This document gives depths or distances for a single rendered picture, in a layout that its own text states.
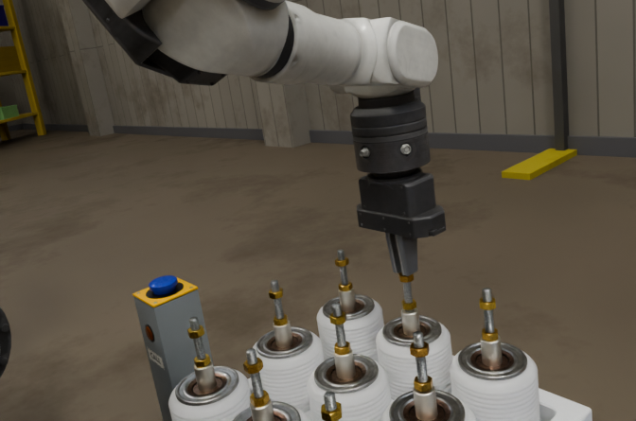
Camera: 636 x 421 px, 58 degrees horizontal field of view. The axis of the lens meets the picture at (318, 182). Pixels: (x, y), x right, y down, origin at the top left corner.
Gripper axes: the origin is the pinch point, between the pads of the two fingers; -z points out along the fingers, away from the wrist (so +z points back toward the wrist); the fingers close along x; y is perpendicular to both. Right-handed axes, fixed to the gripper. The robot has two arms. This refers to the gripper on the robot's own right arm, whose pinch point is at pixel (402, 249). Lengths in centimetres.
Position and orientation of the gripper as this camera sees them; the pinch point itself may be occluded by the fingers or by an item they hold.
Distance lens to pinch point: 72.2
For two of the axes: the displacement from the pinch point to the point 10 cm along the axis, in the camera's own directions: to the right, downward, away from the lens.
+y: -7.5, 2.6, -6.1
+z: -1.4, -9.6, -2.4
